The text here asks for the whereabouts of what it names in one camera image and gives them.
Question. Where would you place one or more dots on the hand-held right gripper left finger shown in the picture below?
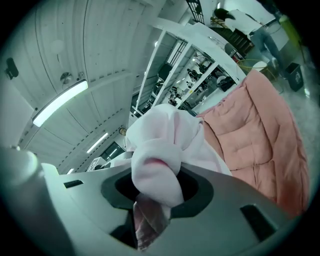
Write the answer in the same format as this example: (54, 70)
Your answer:
(85, 197)

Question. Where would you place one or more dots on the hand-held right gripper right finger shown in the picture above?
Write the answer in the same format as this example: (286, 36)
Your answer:
(215, 225)

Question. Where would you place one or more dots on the pale pink cloth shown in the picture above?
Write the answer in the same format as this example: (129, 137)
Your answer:
(160, 150)

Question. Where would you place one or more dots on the long ceiling light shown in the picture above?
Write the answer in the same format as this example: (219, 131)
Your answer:
(97, 142)
(60, 102)

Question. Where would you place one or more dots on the round metal ceiling fixture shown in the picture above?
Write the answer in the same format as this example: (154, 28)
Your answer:
(66, 77)

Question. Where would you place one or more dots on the white shelf unit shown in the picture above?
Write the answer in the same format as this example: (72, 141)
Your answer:
(180, 75)

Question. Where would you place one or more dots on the round white stool yellow hoop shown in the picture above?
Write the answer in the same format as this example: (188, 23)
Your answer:
(260, 66)

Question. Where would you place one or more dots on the black waste bin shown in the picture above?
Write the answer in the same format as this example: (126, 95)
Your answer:
(295, 76)

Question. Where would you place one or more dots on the green cylinder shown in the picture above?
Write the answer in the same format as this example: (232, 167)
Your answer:
(290, 27)

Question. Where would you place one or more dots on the black window grille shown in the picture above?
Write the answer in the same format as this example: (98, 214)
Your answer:
(196, 10)

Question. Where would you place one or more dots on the black wall camera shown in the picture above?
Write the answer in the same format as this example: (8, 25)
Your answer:
(11, 68)

